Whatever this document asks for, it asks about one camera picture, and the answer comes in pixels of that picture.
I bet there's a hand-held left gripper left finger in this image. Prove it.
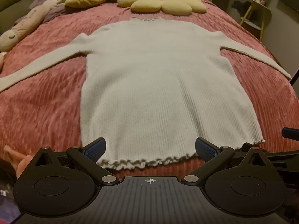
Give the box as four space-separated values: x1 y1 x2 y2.
35 137 119 185

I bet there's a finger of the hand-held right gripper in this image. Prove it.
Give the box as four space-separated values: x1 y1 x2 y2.
281 127 299 141
265 150 299 169

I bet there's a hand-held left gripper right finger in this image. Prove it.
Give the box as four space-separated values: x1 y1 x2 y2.
183 137 268 185

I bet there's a white ribbed knit sweater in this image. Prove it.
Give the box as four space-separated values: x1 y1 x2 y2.
0 16 292 170

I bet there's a dark clothes pile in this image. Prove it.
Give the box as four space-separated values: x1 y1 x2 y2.
232 1 249 18

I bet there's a pink ribbed bedspread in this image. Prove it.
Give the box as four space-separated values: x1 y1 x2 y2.
0 0 299 182

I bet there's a yellow-legged side table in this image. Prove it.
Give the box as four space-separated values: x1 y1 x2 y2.
239 0 272 41

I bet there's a long cream plush toy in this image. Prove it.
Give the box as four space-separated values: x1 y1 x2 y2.
0 0 68 52

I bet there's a small yellow oval pillow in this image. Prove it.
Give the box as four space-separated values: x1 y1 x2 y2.
65 0 107 8

